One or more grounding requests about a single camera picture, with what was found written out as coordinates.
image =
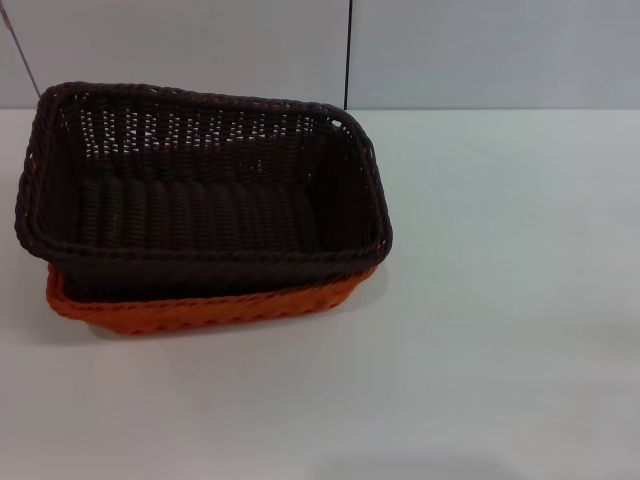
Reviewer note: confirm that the orange woven plastic basket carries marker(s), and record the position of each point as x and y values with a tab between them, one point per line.
210	312

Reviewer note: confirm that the dark brown woven plastic basket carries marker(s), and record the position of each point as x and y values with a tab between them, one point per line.
210	210

